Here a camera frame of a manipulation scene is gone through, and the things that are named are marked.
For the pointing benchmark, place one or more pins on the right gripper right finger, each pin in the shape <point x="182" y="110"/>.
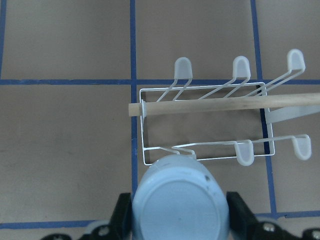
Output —
<point x="243" y="223"/>

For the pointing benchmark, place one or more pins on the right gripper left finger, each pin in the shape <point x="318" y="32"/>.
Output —
<point x="120" y="224"/>

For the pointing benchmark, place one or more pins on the light blue plastic cup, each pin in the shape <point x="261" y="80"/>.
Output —
<point x="179" y="199"/>

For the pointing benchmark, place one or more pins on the white wire cup rack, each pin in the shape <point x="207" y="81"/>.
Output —
<point x="233" y="120"/>

